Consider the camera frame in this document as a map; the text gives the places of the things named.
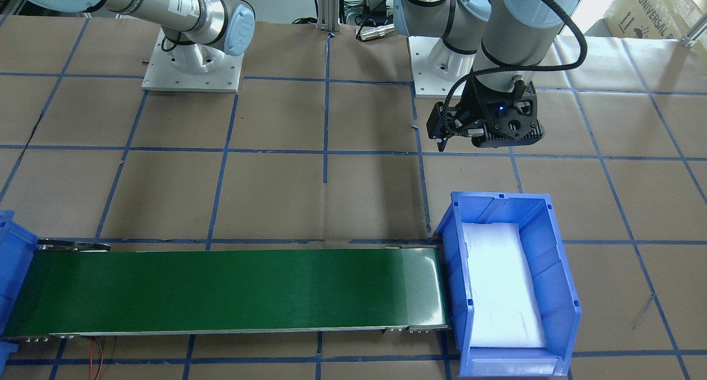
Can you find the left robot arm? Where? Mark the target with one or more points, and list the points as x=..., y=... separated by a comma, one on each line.
x=521, y=37

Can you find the black power adapter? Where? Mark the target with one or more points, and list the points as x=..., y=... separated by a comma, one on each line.
x=374, y=13

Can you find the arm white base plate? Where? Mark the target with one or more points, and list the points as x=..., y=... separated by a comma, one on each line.
x=436, y=67
x=191, y=68

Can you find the cardboard box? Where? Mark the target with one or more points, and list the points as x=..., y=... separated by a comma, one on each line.
x=653, y=19

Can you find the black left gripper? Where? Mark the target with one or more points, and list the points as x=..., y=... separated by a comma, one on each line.
x=474, y=105

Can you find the silver cylindrical connector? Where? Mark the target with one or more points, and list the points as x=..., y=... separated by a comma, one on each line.
x=376, y=33

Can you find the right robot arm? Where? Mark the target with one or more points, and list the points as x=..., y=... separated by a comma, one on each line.
x=226, y=25

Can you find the aluminium frame post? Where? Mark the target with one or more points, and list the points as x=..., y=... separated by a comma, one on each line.
x=328, y=15

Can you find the white foam pad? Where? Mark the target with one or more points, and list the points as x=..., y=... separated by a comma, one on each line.
x=506, y=311

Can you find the green conveyor belt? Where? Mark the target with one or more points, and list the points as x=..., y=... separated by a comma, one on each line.
x=182, y=292

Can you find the blue bin at belt end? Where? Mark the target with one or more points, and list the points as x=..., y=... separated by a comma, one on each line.
x=18, y=245

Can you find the blue bin with foam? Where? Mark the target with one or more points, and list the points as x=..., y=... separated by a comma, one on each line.
x=554, y=287

